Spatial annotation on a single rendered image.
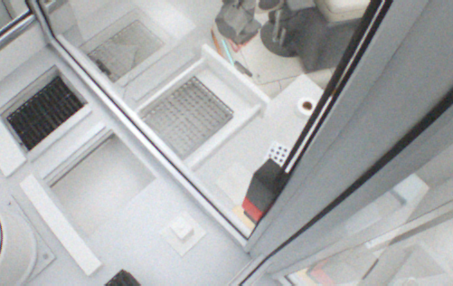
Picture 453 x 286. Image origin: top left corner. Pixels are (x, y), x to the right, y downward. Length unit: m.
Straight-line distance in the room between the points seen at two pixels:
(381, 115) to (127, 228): 0.84
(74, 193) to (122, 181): 0.15
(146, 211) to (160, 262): 0.14
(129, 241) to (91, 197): 0.24
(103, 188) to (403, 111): 1.03
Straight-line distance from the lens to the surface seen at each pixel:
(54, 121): 1.25
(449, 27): 0.21
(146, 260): 1.02
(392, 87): 0.25
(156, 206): 1.04
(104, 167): 1.22
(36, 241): 1.08
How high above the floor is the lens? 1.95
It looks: 66 degrees down
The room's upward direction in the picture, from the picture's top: 7 degrees clockwise
